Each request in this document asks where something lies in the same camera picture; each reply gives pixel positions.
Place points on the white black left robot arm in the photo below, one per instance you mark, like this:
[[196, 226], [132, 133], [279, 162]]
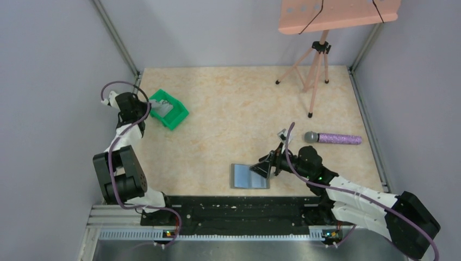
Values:
[[119, 172]]

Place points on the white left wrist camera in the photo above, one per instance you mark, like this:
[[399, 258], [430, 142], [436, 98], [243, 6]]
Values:
[[111, 100]]

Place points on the card with black stripe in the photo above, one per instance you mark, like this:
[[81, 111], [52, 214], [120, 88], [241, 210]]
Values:
[[155, 102]]

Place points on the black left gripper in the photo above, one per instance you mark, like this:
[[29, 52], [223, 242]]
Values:
[[144, 107]]

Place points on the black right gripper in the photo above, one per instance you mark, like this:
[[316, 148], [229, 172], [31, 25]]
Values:
[[274, 164]]

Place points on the green plastic bin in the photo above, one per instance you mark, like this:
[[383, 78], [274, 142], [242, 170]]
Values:
[[176, 116]]

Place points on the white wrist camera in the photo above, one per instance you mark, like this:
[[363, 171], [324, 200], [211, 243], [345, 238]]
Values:
[[284, 136], [111, 100]]

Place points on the purple glitter microphone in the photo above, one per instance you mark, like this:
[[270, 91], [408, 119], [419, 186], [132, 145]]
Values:
[[328, 138]]

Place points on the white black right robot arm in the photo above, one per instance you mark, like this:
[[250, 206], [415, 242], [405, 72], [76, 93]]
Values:
[[401, 219]]

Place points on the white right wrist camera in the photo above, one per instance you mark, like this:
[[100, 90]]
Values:
[[284, 136]]

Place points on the pink music stand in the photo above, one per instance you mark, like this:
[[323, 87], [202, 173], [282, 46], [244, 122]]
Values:
[[299, 17]]

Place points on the grey card holder wallet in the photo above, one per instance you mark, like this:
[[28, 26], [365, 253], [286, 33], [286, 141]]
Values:
[[241, 177]]

